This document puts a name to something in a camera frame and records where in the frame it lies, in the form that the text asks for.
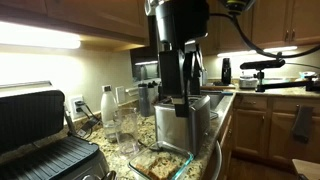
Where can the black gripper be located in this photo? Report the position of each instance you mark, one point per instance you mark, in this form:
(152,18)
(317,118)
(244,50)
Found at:
(171,73)

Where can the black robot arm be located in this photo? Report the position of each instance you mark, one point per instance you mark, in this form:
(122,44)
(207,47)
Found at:
(180,20)

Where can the stainless steel toaster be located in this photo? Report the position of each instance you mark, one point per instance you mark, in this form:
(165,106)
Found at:
(173,130)

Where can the dark grey water bottle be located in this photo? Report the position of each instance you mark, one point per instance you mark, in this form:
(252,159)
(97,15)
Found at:
(144,100)

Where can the clear glass food container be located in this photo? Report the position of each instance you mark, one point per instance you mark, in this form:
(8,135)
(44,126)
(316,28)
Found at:
(186,159)

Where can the dark kitchen window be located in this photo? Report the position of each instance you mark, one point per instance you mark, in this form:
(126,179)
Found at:
(143,63)

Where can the clear drinking glass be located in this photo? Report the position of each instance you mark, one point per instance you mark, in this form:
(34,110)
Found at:
(127,133)

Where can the small white kitchen appliance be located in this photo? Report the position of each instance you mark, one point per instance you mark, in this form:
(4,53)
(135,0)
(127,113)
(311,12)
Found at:
(248,82)

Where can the clear plastic bottle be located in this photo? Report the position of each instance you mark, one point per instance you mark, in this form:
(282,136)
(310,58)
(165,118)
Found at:
(108,110)

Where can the wooden base cabinets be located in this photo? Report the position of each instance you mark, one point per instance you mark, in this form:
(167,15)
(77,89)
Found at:
(253,130)

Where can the slim under-cabinet light strip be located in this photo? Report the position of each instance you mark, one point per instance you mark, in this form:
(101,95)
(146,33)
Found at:
(280,49)

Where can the dark hanging towel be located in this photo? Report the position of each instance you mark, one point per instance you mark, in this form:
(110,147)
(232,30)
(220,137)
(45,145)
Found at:
(302,123)

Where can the teal bowl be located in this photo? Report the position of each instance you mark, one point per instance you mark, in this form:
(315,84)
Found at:
(307,74)

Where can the light wooden table corner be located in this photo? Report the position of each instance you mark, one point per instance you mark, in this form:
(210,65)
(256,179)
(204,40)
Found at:
(308,169)

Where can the black contact grill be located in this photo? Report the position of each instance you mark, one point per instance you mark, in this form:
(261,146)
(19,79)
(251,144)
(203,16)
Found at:
(30,120)

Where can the long under-cabinet light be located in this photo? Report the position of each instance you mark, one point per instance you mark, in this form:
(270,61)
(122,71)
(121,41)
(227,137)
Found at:
(36,36)

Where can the white light switch plate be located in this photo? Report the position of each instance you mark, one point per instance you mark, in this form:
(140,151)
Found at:
(120,94)

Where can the black bar-shaped camera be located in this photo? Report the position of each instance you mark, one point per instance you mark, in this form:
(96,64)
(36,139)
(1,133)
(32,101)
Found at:
(261,64)

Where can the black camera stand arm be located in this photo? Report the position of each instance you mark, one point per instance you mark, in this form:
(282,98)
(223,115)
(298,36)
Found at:
(283,85)

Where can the white wall outlet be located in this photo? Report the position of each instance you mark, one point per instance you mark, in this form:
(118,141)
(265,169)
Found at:
(74,113)

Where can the wooden wall cabinet over grill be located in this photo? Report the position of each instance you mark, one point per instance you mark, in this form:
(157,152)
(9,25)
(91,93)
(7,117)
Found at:
(93,16)

